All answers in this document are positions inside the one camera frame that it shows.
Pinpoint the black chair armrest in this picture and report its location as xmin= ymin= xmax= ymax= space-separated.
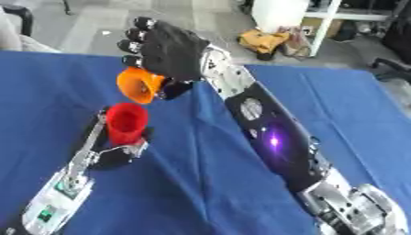
xmin=0 ymin=4 xmax=36 ymax=38

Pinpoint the red plastic cup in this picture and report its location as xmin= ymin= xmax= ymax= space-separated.
xmin=104 ymin=102 xmax=151 ymax=146

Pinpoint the orange plastic cup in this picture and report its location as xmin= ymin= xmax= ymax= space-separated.
xmin=116 ymin=66 xmax=167 ymax=105

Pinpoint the black office chair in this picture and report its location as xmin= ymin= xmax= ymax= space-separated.
xmin=367 ymin=17 xmax=411 ymax=83

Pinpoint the cardboard box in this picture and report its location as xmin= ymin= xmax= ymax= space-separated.
xmin=300 ymin=17 xmax=344 ymax=39

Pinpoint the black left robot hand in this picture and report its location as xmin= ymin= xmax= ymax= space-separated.
xmin=69 ymin=105 xmax=156 ymax=171

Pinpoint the white shelf frame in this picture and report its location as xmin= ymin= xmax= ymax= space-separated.
xmin=250 ymin=0 xmax=398 ymax=58

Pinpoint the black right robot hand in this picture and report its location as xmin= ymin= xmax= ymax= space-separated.
xmin=116 ymin=16 xmax=212 ymax=101

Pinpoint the yellow bag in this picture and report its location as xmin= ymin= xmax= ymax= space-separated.
xmin=236 ymin=28 xmax=293 ymax=61

